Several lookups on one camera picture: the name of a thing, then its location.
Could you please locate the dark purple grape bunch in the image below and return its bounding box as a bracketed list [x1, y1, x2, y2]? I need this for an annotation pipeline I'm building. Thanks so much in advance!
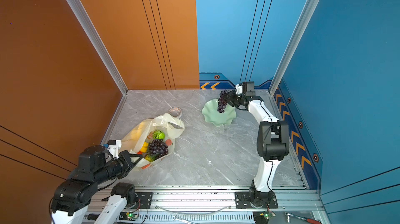
[217, 90, 229, 113]
[145, 139, 169, 162]

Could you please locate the green kiwi half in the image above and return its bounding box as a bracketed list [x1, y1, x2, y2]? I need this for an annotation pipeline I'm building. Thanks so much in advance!
[152, 130, 166, 140]

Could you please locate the right aluminium corner post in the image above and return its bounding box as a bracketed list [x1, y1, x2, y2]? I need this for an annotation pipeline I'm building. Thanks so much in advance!
[269, 0, 320, 96]

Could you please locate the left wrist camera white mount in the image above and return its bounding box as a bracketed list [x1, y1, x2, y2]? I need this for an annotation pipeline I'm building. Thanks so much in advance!
[104, 140, 122, 158]

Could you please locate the left aluminium corner post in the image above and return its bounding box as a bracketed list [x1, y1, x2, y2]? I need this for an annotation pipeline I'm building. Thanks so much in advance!
[66, 0, 128, 96]

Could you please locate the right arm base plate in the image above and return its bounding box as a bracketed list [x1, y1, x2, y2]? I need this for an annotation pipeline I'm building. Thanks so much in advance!
[234, 191, 279, 209]

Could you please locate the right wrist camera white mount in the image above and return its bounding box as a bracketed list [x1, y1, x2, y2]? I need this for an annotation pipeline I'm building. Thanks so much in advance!
[235, 82, 256, 96]

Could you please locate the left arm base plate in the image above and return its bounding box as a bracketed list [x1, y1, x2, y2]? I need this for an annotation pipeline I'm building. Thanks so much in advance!
[130, 192, 153, 210]

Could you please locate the yellow lemon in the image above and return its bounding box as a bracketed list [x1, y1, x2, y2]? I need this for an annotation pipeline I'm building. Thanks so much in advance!
[140, 142, 149, 153]

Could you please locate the left green circuit board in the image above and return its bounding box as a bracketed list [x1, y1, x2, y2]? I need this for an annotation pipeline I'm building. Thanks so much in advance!
[118, 211, 139, 221]

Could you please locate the cream plastic bag orange print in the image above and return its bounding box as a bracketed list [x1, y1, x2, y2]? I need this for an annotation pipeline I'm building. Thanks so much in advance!
[121, 113, 185, 170]

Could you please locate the right green circuit board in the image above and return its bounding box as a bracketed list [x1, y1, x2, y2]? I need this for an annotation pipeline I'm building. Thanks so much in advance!
[253, 211, 276, 224]

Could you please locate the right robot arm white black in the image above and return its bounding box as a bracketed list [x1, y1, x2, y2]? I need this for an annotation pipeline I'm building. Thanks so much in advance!
[227, 90, 290, 208]

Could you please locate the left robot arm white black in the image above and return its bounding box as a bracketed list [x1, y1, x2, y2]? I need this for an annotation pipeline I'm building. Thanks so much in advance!
[49, 145, 143, 224]

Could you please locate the aluminium front rail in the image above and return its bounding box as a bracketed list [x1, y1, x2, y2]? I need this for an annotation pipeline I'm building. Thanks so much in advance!
[57, 186, 330, 224]

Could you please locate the green circuit board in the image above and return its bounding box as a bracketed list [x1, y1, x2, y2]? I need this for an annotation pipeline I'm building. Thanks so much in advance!
[253, 211, 276, 224]
[118, 211, 139, 221]

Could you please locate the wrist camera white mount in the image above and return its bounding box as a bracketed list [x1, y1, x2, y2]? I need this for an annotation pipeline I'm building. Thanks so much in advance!
[104, 140, 122, 158]
[235, 82, 256, 96]

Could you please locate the green leaf-shaped plate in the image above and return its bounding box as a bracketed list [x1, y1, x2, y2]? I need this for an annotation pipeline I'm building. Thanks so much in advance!
[202, 99, 236, 127]

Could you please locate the clear tape roll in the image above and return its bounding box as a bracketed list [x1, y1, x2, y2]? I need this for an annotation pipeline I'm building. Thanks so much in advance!
[168, 107, 182, 119]

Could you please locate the red handled tool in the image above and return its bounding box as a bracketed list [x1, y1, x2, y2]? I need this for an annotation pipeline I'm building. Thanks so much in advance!
[285, 212, 321, 224]

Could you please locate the aluminium corner post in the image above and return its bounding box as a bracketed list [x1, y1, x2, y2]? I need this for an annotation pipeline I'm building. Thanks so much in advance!
[66, 0, 128, 96]
[269, 0, 320, 96]

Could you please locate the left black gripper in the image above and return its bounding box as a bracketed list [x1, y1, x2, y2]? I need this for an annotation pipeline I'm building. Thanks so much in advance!
[96, 149, 144, 185]

